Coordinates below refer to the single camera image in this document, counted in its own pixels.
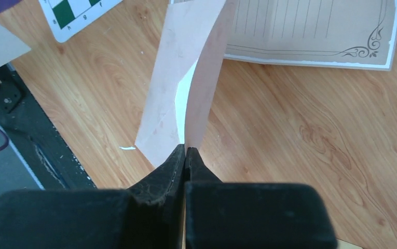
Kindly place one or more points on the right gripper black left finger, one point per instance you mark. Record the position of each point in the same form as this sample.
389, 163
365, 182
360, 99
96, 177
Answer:
145, 215

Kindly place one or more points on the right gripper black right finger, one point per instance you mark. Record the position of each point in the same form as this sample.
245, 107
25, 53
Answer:
252, 215

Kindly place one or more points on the pink paper envelope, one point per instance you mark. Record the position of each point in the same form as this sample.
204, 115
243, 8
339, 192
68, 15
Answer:
188, 63

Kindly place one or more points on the small white paper scrap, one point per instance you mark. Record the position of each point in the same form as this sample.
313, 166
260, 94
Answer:
127, 148

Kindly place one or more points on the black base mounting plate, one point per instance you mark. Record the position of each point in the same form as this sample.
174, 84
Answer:
39, 142

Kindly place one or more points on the green white chessboard mat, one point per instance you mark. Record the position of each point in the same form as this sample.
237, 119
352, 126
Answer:
67, 17

